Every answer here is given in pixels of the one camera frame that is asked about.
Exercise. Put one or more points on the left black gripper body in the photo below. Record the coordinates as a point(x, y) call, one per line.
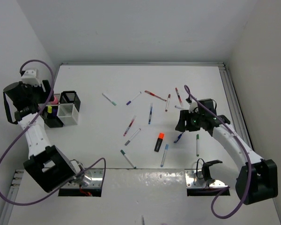
point(34, 93)

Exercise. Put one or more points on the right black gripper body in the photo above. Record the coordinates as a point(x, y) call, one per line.
point(195, 123)

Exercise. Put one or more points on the pink glitter bottle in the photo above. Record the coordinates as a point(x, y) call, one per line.
point(55, 101)

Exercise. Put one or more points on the yellow cap black highlighter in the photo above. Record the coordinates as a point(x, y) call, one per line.
point(49, 109)

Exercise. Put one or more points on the purple cap black highlighter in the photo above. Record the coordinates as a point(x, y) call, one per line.
point(54, 112)

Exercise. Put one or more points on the orange cap black highlighter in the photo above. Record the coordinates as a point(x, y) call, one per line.
point(159, 142)

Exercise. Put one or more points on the mint cap white marker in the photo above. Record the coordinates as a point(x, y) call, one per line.
point(109, 99)

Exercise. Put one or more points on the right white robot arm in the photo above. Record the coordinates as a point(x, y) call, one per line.
point(257, 179)

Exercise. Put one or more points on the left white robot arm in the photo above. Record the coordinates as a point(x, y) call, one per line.
point(46, 164)

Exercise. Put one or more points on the green cap white marker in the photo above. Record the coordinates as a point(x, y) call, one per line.
point(197, 145)

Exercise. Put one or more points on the dark blue pen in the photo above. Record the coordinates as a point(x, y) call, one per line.
point(178, 138)

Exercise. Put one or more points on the dark red cap marker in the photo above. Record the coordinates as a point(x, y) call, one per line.
point(167, 102)

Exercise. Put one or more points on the red clear pen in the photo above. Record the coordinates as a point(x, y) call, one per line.
point(178, 96)

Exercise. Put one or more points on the black and white pen organizer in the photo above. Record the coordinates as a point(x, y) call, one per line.
point(67, 110)

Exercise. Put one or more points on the blue clear pen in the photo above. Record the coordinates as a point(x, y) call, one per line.
point(150, 113)

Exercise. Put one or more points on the red gel pen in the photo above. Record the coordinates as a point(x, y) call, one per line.
point(154, 95)

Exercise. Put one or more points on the purple cap white marker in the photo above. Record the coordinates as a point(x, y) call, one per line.
point(131, 100)

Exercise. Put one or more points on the light blue cap marker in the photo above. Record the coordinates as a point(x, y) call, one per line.
point(164, 155)

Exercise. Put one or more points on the crimson clear pen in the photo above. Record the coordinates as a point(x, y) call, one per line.
point(129, 126)

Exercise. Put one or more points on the grey tip white marker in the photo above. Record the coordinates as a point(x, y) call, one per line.
point(132, 137)

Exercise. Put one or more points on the teal cap white marker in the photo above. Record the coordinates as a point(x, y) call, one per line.
point(128, 160)

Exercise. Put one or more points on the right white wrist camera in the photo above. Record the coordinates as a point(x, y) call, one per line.
point(192, 105)

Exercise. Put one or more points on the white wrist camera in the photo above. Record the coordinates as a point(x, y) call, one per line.
point(192, 105)
point(30, 77)

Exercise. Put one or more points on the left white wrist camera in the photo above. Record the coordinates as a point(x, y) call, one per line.
point(30, 77)

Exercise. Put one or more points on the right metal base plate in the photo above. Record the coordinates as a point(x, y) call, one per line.
point(193, 182)

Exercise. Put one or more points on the metal base plate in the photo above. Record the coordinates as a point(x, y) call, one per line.
point(193, 182)
point(90, 179)

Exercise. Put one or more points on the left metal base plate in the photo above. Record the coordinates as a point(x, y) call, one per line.
point(90, 179)

